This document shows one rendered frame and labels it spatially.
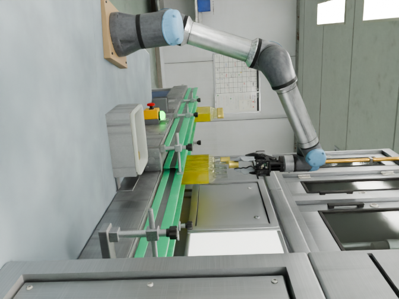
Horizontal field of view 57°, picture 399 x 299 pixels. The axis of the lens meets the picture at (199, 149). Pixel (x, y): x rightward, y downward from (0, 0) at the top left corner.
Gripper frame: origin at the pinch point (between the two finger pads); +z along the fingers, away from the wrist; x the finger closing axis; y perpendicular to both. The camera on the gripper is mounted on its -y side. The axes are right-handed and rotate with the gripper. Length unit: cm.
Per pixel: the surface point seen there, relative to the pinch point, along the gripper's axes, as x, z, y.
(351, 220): 17, -43, 23
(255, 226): 12.4, -4.5, 34.6
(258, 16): -90, -79, -576
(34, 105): -44, 44, 86
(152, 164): -8.6, 33.6, 21.4
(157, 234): -14, 22, 86
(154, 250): -10, 23, 85
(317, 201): 15.7, -34.2, 8.3
